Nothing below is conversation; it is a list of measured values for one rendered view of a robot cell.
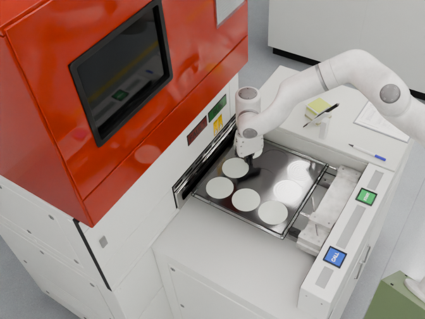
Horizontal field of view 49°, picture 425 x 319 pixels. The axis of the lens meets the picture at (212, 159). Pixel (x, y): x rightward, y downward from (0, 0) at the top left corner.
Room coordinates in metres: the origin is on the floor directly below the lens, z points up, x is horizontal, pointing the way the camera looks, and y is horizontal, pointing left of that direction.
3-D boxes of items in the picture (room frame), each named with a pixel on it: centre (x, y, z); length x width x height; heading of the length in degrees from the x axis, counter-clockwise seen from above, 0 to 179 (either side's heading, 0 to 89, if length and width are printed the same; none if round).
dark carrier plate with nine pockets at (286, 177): (1.06, -0.17, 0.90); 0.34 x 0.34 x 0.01; 53
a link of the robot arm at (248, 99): (1.14, -0.13, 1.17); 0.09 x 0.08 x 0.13; 176
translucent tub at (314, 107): (1.28, -0.42, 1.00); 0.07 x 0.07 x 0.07; 32
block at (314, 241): (0.79, -0.30, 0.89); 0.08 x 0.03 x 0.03; 53
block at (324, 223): (0.85, -0.34, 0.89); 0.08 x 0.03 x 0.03; 53
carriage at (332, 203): (0.92, -0.39, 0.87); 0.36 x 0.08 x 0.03; 143
